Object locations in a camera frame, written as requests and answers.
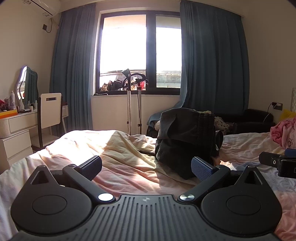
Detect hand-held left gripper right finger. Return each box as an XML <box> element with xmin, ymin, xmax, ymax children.
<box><xmin>178</xmin><ymin>156</ymin><xmax>266</xmax><ymax>202</ymax></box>

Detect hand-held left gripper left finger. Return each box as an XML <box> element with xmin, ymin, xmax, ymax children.
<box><xmin>30</xmin><ymin>155</ymin><xmax>116</xmax><ymax>204</ymax></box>

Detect black pants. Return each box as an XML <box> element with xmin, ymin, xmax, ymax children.
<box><xmin>197</xmin><ymin>112</ymin><xmax>216</xmax><ymax>142</ymax></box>

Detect dark grey jeans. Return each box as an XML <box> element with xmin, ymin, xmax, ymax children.
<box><xmin>159</xmin><ymin>108</ymin><xmax>200</xmax><ymax>141</ymax></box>

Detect pink blanket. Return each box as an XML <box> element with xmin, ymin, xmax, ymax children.
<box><xmin>270</xmin><ymin>118</ymin><xmax>296</xmax><ymax>150</ymax></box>

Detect yellow pillow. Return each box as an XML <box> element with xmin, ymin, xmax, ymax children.
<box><xmin>279</xmin><ymin>109</ymin><xmax>296</xmax><ymax>122</ymax></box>

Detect black armchair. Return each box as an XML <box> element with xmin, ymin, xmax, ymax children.
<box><xmin>215</xmin><ymin>109</ymin><xmax>275</xmax><ymax>135</ymax></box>

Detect floral blanket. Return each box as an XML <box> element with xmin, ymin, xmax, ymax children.
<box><xmin>214</xmin><ymin>116</ymin><xmax>232</xmax><ymax>130</ymax></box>

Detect white quilted headboard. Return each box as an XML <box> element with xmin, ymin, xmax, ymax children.
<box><xmin>290</xmin><ymin>88</ymin><xmax>296</xmax><ymax>112</ymax></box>

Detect white chair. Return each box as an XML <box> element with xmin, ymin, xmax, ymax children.
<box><xmin>31</xmin><ymin>93</ymin><xmax>68</xmax><ymax>149</ymax></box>

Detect garment steamer stand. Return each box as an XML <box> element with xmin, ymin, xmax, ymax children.
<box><xmin>121</xmin><ymin>68</ymin><xmax>149</xmax><ymax>135</ymax></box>

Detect white drawer cabinet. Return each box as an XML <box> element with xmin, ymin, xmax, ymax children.
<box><xmin>0</xmin><ymin>129</ymin><xmax>34</xmax><ymax>168</ymax></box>

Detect white dressing table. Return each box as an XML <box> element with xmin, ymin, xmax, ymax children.
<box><xmin>0</xmin><ymin>109</ymin><xmax>39</xmax><ymax>139</ymax></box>

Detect drying laundry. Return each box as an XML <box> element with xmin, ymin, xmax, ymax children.
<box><xmin>100</xmin><ymin>79</ymin><xmax>146</xmax><ymax>91</ymax></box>

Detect orange box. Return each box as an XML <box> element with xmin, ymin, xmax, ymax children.
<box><xmin>0</xmin><ymin>109</ymin><xmax>18</xmax><ymax>117</ymax></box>

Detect blue curtain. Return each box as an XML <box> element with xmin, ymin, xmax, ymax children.
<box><xmin>148</xmin><ymin>0</ymin><xmax>251</xmax><ymax>123</ymax></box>
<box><xmin>49</xmin><ymin>3</ymin><xmax>102</xmax><ymax>135</ymax></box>

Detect wavy edged mirror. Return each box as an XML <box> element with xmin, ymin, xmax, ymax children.
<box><xmin>15</xmin><ymin>66</ymin><xmax>39</xmax><ymax>105</ymax></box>

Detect purple decoration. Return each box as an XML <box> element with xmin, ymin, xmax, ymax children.
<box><xmin>0</xmin><ymin>97</ymin><xmax>16</xmax><ymax>111</ymax></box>

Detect dark framed window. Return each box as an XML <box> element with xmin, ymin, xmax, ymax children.
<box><xmin>94</xmin><ymin>10</ymin><xmax>183</xmax><ymax>96</ymax></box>

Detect white air conditioner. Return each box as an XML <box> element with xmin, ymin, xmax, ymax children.
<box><xmin>22</xmin><ymin>0</ymin><xmax>61</xmax><ymax>16</ymax></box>

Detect charger cable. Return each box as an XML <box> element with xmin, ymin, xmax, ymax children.
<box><xmin>264</xmin><ymin>103</ymin><xmax>274</xmax><ymax>122</ymax></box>

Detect black wall plug with cable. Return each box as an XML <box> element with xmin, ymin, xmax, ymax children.
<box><xmin>42</xmin><ymin>17</ymin><xmax>59</xmax><ymax>33</ymax></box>

